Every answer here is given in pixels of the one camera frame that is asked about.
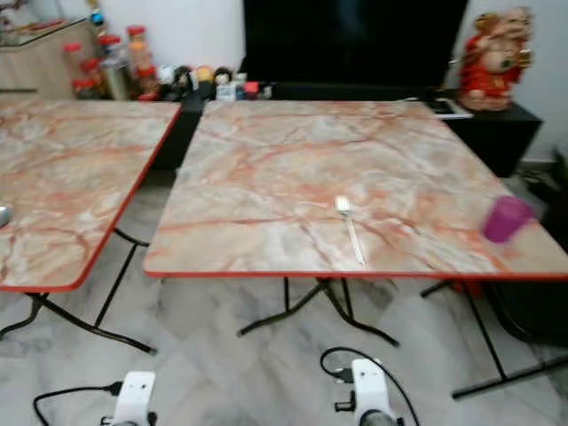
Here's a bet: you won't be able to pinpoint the light wooden cabinet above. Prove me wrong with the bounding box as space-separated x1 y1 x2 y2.
0 18 95 99

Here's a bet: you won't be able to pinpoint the red and gold figurine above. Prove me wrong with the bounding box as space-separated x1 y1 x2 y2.
458 6 535 113

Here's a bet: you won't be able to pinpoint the marble-top folding table black legs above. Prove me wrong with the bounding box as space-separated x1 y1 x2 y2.
0 97 183 355
143 99 568 400

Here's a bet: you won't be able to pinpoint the black flat-screen television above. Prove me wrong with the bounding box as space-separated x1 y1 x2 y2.
241 0 470 88

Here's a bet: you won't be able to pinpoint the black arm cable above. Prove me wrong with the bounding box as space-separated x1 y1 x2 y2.
32 381 124 426
319 346 422 426

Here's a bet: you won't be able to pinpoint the yellow-headed small doll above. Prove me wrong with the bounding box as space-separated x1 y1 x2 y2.
194 64 217 99

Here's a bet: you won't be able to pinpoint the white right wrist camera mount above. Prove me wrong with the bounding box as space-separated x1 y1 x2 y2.
350 358 397 422

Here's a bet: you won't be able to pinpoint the white flat device on console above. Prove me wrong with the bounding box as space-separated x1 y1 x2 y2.
425 97 474 120

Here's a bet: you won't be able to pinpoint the purple plastic cup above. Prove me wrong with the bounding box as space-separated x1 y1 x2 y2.
482 195 537 246

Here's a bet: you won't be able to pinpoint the black-haired small doll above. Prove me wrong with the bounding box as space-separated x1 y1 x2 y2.
214 67 237 101

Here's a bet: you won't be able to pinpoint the tall red-lidded snack jar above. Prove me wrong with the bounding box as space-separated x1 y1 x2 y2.
126 25 151 77

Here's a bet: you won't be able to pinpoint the red-lidded clear jar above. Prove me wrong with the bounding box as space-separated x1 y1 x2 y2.
63 42 84 82

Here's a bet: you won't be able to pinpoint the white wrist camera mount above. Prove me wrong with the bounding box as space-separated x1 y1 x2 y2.
350 358 397 422
110 371 157 426

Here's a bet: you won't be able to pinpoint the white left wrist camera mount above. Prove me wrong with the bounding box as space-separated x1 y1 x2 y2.
110 371 157 426

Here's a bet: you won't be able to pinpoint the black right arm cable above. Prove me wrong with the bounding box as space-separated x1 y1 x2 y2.
319 346 422 426

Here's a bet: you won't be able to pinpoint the black round bin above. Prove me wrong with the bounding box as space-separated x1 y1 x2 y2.
483 281 568 346

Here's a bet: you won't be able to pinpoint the silver metal fork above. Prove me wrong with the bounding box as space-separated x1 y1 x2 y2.
335 195 367 266

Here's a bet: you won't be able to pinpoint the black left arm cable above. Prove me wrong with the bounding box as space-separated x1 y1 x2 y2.
32 381 124 426

